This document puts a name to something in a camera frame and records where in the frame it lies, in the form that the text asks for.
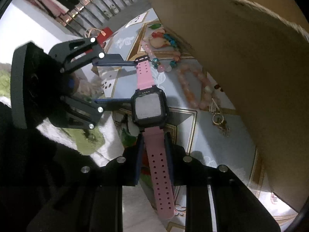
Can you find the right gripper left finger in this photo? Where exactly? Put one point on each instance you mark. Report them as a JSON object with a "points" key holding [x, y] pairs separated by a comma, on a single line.
{"points": [[120, 172]]}

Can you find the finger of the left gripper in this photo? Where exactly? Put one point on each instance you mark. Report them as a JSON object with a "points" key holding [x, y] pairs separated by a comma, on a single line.
{"points": [[75, 54], [76, 113]]}

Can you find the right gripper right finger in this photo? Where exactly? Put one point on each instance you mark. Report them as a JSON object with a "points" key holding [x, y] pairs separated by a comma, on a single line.
{"points": [[216, 199]]}

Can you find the pink strap smart watch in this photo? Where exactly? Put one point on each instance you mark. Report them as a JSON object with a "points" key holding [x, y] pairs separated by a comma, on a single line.
{"points": [[150, 113]]}

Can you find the gold butterfly charm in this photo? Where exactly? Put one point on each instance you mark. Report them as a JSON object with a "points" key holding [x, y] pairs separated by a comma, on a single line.
{"points": [[218, 119]]}

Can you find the green fuzzy rug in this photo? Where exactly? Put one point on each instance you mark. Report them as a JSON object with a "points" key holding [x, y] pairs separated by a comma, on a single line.
{"points": [[86, 141]]}

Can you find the red paper bag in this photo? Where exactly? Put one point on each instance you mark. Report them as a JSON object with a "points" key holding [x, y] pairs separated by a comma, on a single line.
{"points": [[101, 35]]}

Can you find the brown cardboard box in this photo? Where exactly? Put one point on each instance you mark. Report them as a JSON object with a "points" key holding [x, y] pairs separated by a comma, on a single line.
{"points": [[261, 62]]}

